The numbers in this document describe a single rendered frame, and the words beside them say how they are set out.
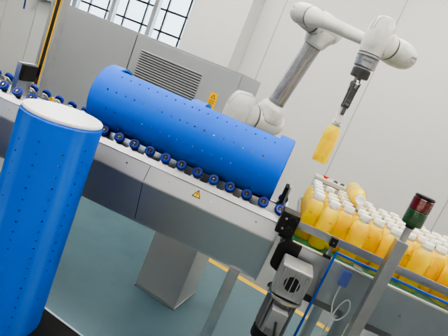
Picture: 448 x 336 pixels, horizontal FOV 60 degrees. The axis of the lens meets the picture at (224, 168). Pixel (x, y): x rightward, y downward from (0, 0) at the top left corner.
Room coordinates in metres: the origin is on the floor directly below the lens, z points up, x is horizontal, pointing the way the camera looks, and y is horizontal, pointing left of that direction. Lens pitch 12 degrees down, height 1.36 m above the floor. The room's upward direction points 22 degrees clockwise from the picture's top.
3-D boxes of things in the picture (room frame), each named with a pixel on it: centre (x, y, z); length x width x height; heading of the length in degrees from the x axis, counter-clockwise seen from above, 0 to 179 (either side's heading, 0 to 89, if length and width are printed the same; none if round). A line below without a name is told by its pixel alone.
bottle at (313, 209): (1.49, -0.39, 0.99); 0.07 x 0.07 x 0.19
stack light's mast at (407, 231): (1.22, -0.62, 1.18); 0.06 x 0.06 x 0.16
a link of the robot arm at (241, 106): (2.26, 0.04, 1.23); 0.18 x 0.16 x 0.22; 122
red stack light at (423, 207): (1.22, -0.62, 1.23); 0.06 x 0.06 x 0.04
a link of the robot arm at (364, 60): (1.66, -0.37, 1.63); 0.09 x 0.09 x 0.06
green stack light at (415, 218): (1.22, -0.62, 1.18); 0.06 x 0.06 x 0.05
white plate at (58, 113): (1.35, 0.60, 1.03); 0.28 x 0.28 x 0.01
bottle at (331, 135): (1.67, -0.37, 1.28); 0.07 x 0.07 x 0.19
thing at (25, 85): (1.80, 1.03, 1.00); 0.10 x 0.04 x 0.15; 172
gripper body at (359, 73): (1.66, -0.37, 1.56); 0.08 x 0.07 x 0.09; 173
